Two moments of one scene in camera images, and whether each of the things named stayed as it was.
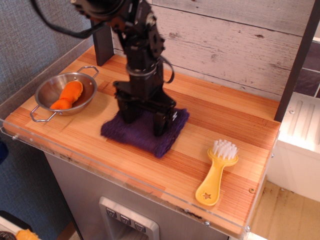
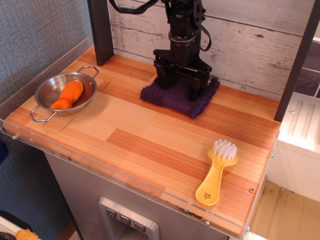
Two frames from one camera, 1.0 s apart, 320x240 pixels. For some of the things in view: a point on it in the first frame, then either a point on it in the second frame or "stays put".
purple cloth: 141,133 → 177,96
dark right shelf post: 306,42 stays put
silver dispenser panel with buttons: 121,223 stays put
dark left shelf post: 103,40 stays put
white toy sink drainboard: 300,124 stays put
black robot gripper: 147,89 → 184,55
